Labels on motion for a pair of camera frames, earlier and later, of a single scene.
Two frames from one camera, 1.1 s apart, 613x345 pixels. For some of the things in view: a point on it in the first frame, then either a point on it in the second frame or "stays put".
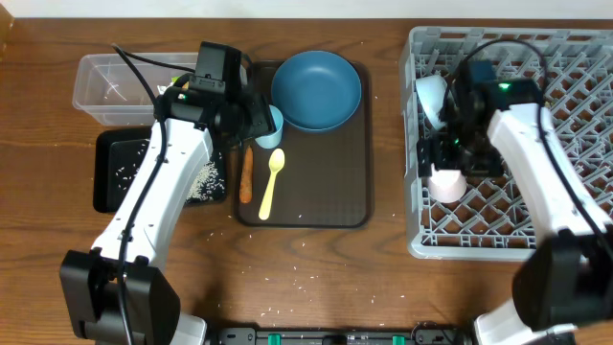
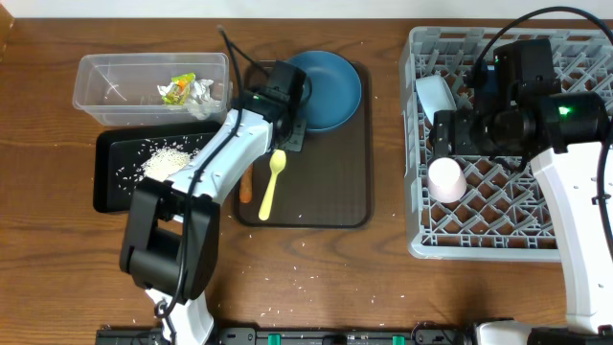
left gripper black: [264, 124] to [300, 144]
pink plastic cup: [447, 186] stays put
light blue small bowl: [431, 90] stays put
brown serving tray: [327, 178] stays put
